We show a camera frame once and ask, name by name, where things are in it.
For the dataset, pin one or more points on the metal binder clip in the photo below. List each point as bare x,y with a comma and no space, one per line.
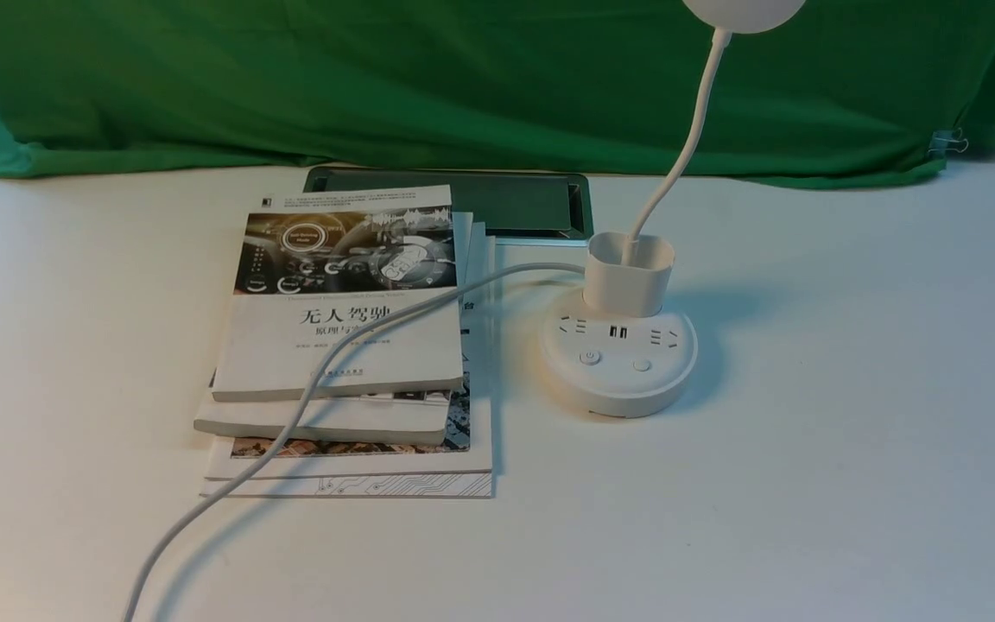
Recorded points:
945,143

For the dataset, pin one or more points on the top book with Chinese title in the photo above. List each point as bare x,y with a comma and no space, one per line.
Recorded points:
338,345

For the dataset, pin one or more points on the white desk lamp with sockets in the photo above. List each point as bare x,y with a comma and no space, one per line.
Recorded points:
616,347

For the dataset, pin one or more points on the bottom book with circuit pattern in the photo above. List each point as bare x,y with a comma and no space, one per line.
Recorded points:
399,485

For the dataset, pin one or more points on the green backdrop cloth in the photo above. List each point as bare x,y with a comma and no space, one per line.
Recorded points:
845,94

